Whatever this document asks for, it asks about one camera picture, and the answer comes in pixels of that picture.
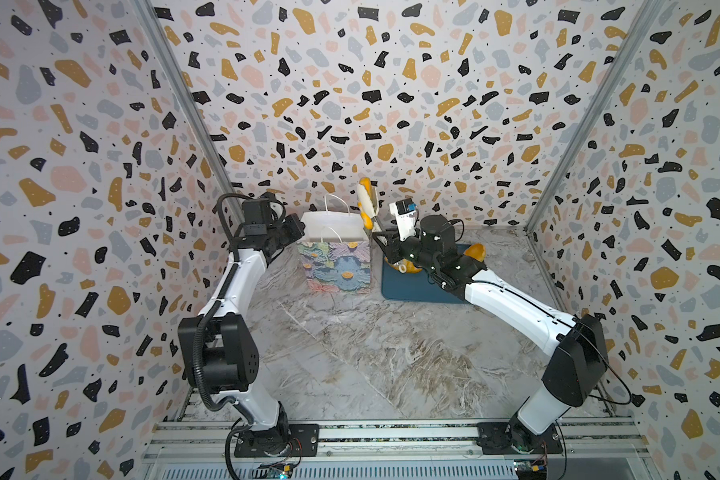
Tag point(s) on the floral paper gift bag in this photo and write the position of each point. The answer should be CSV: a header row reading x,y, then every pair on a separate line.
x,y
335,250

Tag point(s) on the large oval seeded bread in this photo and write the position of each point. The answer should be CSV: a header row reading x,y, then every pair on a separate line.
x,y
403,266

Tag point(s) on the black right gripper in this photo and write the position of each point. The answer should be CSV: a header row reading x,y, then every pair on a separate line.
x,y
387,245

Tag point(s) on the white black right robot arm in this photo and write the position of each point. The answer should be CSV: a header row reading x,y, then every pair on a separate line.
x,y
575,346

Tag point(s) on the small round orange bun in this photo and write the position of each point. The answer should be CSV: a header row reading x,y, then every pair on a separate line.
x,y
477,252

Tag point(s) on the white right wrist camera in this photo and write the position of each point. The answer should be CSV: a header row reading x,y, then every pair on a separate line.
x,y
405,213

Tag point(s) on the long oval brown bread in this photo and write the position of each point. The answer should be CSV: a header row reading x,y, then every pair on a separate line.
x,y
366,203

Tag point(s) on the green circuit board left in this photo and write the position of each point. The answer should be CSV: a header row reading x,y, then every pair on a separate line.
x,y
273,471

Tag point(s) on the circuit board right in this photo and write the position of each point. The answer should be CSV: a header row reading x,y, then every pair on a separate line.
x,y
530,470

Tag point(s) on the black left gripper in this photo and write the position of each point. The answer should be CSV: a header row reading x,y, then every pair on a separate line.
x,y
295,226

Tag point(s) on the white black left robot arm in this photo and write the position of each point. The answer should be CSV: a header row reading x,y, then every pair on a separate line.
x,y
219,353

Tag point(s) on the teal rectangular tray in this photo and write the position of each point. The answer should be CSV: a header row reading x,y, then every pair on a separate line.
x,y
419,288

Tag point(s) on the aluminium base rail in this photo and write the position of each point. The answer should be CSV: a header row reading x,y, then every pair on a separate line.
x,y
576,448

